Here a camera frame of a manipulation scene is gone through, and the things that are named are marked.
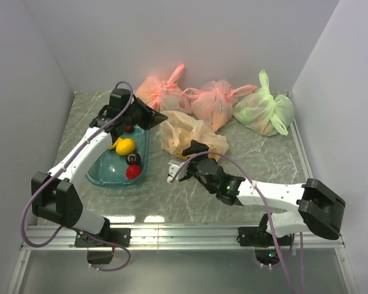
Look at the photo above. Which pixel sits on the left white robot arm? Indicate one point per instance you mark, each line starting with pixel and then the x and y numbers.
pixel 54 194

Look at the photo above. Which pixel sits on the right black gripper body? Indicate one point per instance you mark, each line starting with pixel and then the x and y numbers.
pixel 192 169

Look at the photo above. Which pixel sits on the red fake apple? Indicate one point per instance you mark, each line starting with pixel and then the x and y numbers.
pixel 133 171

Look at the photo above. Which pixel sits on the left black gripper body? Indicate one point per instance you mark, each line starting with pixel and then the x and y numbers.
pixel 135 116

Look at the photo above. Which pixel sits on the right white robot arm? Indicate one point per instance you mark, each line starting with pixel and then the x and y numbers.
pixel 291 208

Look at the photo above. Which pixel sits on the left pink tied bag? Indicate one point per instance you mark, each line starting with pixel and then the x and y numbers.
pixel 164 95

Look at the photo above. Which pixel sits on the aluminium rail frame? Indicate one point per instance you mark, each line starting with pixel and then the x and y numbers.
pixel 183 239

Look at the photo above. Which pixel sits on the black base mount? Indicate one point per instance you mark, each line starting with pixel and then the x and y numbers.
pixel 262 242
pixel 100 250

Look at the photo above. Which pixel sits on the teal plastic tray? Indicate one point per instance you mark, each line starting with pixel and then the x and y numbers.
pixel 110 168

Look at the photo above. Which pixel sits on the dark purple fake mangosteen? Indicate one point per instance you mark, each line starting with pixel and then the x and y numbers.
pixel 133 159

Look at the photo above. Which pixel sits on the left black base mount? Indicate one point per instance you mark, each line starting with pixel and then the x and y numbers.
pixel 100 250

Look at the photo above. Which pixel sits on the orange printed plastic bag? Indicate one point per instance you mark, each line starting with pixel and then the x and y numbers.
pixel 179 129

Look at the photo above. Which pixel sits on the pink tied bag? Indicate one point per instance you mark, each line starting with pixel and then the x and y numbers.
pixel 214 102
pixel 164 95

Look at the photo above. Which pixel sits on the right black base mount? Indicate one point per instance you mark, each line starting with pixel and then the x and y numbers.
pixel 262 242

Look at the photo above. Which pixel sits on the middle pink tied bag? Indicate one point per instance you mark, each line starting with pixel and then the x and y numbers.
pixel 214 102

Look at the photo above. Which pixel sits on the yellow fake lemon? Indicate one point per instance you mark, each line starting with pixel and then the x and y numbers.
pixel 125 146

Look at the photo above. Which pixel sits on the green tied bag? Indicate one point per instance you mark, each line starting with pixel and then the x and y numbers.
pixel 263 113

